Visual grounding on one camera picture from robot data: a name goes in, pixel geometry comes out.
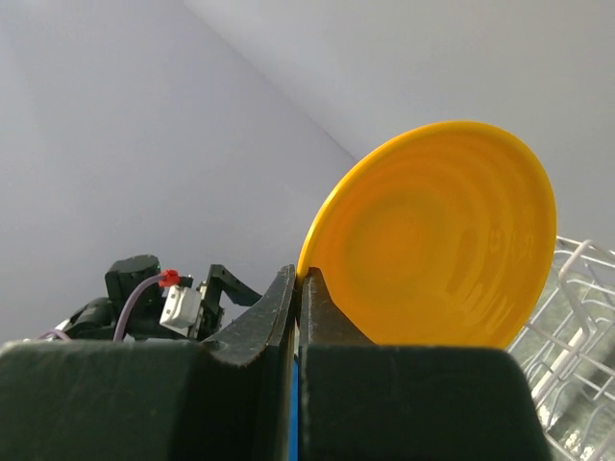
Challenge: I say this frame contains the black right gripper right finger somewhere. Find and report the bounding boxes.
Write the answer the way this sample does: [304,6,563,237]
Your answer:
[298,269,552,460]

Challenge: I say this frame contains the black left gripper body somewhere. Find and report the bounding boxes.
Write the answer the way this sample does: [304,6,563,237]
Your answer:
[61,255,260,341]

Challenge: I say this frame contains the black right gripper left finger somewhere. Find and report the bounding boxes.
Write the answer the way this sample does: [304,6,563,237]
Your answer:
[1,265,296,460]

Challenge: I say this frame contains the orange bowl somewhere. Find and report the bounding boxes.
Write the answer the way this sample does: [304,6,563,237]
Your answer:
[297,121,557,349]

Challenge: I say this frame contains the blue microfiber cloth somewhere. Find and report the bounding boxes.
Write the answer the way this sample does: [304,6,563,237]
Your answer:
[288,356,300,461]

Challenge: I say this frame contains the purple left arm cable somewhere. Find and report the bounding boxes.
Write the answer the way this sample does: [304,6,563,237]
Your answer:
[36,274,167,342]

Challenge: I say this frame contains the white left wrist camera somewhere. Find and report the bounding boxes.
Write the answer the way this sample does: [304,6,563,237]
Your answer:
[159,270,202,338]

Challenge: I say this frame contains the white wire dish rack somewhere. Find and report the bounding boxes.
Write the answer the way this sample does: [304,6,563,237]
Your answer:
[508,237,614,460]

